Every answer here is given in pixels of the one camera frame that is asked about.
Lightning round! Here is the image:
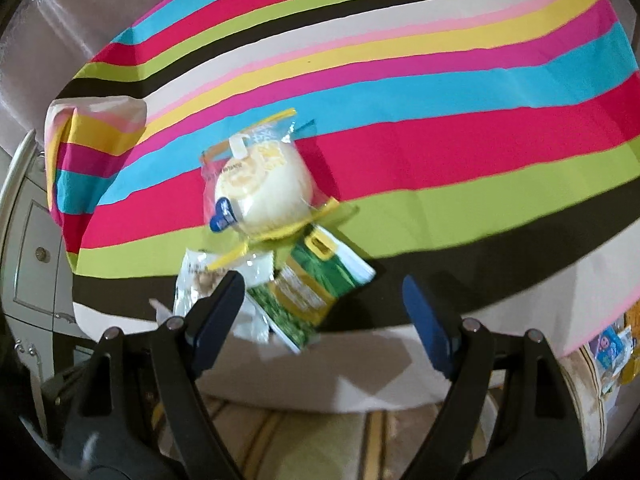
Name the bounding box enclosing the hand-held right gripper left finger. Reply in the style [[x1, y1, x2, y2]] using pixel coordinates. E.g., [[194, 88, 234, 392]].
[[60, 270, 248, 480]]

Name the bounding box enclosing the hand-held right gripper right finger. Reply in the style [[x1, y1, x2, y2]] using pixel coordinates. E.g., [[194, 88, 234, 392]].
[[400, 274, 588, 480]]

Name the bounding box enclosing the white cookie packet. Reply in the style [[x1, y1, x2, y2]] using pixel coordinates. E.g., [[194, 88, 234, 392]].
[[172, 247, 276, 343]]

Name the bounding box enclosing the green yellow snack packet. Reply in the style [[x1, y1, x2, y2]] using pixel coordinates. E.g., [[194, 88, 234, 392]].
[[245, 224, 377, 353]]

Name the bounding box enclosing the round white bun packet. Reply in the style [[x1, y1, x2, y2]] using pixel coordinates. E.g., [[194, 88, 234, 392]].
[[200, 107, 361, 271]]

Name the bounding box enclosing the blue cartoon snack packet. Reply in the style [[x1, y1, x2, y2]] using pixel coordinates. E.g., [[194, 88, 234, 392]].
[[590, 325, 628, 373]]

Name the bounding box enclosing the white cabinet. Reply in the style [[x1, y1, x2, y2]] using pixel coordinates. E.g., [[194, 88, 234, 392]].
[[0, 130, 78, 411]]

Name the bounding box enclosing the striped colourful tablecloth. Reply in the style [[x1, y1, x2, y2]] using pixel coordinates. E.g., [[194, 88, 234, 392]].
[[44, 0, 640, 413]]

